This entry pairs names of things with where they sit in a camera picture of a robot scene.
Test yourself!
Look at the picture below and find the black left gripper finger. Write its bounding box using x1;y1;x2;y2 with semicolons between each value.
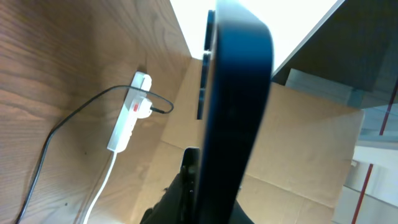
140;147;200;224

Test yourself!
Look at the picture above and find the black USB charging cable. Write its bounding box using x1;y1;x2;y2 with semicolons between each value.
14;85;174;224

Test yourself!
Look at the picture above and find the blue Galaxy smartphone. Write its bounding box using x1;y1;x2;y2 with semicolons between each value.
192;1;274;223

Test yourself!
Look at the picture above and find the white USB charger adapter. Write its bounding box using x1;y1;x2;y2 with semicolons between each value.
129;96;152;119

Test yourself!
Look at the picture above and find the white power strip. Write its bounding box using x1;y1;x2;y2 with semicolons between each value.
107;72;152;153

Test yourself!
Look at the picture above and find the brown cardboard panel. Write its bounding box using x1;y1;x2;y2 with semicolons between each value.
130;60;364;224

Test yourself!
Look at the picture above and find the white power strip cord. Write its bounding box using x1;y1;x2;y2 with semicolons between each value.
81;151;118;224

